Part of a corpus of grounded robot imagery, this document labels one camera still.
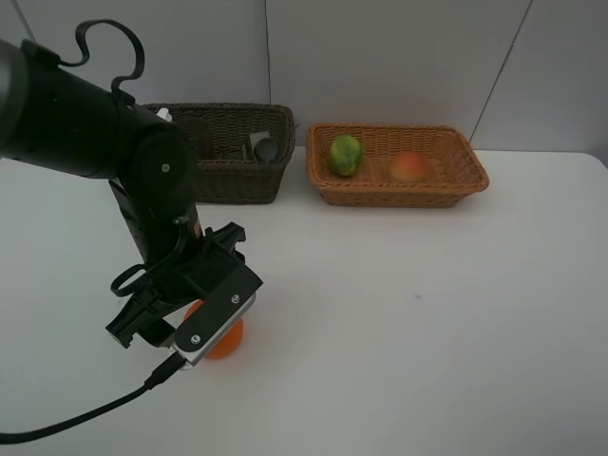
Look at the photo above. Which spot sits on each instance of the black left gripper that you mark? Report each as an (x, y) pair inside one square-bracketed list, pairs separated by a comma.
[(180, 265)]

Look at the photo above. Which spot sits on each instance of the orange mandarin fruit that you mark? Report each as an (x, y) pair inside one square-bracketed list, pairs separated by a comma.
[(223, 337)]

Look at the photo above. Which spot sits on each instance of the translucent purple plastic cup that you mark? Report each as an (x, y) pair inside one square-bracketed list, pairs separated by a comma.
[(197, 132)]

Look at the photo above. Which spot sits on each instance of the dark green pump bottle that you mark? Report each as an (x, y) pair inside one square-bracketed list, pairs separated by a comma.
[(263, 147)]

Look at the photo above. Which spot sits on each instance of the pink bottle white cap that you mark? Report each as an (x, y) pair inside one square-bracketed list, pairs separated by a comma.
[(164, 114)]

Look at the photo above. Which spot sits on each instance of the green lime fruit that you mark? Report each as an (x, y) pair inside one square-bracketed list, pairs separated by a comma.
[(345, 156)]

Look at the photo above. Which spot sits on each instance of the red yellow peach fruit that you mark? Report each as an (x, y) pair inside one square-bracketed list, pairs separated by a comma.
[(408, 167)]

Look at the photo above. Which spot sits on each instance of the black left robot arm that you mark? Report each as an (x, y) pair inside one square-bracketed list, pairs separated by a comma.
[(53, 119)]

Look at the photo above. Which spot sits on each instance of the dark brown wicker basket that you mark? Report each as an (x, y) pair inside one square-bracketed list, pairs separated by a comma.
[(229, 178)]

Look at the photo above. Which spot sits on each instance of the light brown wicker basket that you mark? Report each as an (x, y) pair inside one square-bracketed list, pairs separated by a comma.
[(453, 169)]

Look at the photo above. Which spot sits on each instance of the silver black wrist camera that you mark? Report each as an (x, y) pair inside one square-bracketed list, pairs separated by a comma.
[(240, 287)]

